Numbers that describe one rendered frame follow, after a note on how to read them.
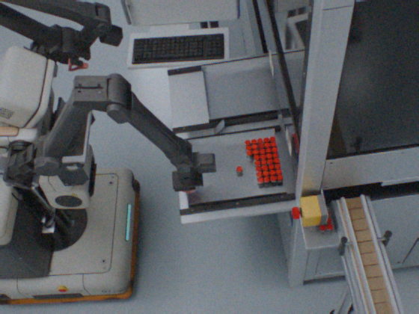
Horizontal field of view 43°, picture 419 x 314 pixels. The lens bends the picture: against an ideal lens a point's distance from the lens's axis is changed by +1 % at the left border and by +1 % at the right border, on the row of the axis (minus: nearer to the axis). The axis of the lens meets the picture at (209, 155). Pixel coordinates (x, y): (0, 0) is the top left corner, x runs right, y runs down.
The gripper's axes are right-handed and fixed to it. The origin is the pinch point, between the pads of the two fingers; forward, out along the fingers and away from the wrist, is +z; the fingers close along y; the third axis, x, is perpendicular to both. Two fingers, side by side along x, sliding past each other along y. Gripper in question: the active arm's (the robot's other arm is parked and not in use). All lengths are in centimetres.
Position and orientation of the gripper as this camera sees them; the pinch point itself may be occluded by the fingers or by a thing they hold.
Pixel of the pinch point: (189, 191)
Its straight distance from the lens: 187.3
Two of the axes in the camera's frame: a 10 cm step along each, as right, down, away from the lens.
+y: 9.9, -1.1, 0.1
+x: -1.0, -8.5, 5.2
